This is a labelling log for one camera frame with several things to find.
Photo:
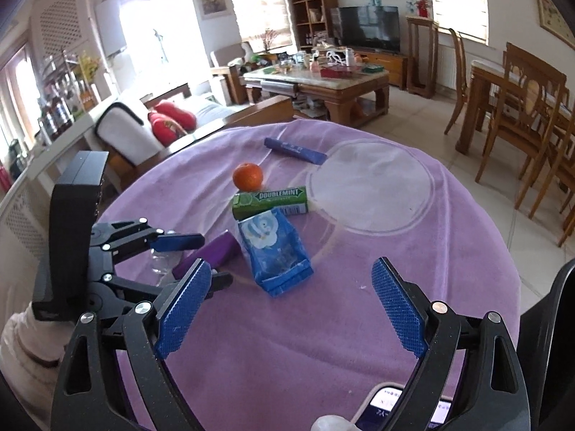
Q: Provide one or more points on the purple tablecloth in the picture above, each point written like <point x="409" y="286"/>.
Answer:
<point x="254" y="362"/>

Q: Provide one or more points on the blue stick wrapper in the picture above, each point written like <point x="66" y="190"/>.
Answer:
<point x="294" y="151"/>

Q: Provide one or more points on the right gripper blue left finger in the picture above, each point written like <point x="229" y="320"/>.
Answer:
<point x="176" y="314"/>

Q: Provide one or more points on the black flat television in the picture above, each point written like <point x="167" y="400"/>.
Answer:
<point x="368" y="27"/>

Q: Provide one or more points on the clear round plastic lid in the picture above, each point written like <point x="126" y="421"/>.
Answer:
<point x="371" y="187"/>

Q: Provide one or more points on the wooden coffee table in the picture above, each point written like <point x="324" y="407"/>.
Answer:
<point x="351" y="101"/>

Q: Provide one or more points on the wooden bookshelf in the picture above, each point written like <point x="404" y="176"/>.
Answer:
<point x="312" y="22"/>

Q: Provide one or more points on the wooden dining table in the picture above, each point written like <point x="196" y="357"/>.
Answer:
<point x="486" y="79"/>

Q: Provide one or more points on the wooden sofa frame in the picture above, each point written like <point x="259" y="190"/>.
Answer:
<point x="124" y="130"/>

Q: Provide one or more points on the framed floral picture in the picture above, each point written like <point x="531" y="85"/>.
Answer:
<point x="552" y="21"/>

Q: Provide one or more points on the purple white tube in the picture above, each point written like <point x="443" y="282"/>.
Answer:
<point x="216" y="253"/>

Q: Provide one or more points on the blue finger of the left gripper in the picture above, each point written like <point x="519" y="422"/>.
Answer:
<point x="174" y="242"/>
<point x="220" y="281"/>

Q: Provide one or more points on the wooden dining chair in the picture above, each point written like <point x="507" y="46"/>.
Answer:
<point x="528" y="127"/>
<point x="560" y="157"/>
<point x="461" y="86"/>

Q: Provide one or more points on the tall wooden plant stand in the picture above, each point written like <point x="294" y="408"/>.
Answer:
<point x="422" y="56"/>

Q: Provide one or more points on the left hand white glove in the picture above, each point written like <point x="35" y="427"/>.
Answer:
<point x="31" y="352"/>

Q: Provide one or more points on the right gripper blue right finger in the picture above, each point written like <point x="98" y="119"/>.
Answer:
<point x="406" y="319"/>

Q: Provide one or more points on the green doublemint gum box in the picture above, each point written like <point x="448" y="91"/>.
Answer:
<point x="290" y="201"/>

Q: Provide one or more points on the red cushion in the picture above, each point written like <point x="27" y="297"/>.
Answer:
<point x="165" y="129"/>
<point x="184" y="118"/>

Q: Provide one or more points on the orange tangerine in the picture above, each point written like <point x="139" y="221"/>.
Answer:
<point x="248" y="177"/>

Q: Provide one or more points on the blue tissue pack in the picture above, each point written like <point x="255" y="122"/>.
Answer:
<point x="277" y="257"/>

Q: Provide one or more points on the smartphone with lit screen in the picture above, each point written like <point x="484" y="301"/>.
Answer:
<point x="383" y="400"/>

